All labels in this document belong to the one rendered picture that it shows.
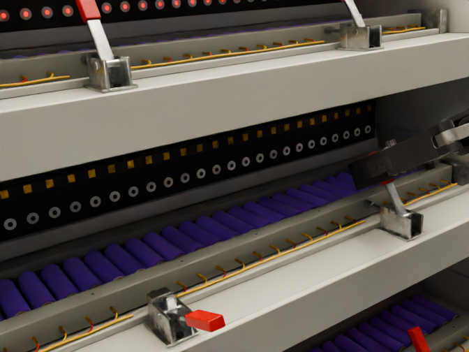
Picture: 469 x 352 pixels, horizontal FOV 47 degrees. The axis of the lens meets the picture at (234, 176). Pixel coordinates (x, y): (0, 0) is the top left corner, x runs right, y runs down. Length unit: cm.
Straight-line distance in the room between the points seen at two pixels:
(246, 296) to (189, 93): 18
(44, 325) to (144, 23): 33
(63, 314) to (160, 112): 17
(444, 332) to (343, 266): 24
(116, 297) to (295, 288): 15
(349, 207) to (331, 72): 16
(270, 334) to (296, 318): 3
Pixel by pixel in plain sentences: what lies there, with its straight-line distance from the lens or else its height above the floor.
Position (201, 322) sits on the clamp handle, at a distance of 37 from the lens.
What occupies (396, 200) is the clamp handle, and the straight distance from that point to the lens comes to 57.
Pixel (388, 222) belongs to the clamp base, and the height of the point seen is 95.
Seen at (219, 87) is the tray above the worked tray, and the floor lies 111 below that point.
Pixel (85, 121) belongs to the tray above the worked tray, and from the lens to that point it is 39.
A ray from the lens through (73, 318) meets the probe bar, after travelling 45.
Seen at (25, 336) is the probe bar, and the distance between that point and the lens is 44.
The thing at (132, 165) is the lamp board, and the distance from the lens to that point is 56.
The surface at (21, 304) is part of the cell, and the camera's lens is 47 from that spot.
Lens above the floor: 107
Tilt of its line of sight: 3 degrees down
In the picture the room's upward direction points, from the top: 13 degrees counter-clockwise
